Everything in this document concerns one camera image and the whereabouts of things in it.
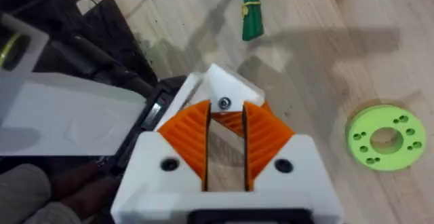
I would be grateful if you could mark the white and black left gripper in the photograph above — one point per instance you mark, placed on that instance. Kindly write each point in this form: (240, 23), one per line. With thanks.
(68, 115)

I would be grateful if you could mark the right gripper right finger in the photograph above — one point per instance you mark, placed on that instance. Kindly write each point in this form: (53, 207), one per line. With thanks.
(291, 169)

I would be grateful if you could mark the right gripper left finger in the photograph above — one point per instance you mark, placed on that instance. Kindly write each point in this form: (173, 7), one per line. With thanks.
(159, 169)

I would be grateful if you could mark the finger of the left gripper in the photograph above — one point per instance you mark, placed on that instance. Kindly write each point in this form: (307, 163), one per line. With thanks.
(183, 95)
(230, 85)

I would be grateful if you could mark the green vegetable bundle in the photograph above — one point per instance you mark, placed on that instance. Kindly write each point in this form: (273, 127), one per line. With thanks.
(251, 17)

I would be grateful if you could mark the person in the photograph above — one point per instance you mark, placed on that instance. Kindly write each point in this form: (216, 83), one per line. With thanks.
(20, 190)

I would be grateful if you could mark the green disc with holes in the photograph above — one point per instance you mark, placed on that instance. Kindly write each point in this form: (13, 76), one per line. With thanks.
(369, 122)

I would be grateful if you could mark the black upright wrist plate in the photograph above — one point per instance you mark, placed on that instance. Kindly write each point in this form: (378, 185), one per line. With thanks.
(115, 27)

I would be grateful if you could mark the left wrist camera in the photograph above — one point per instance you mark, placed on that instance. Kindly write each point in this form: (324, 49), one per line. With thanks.
(34, 37)

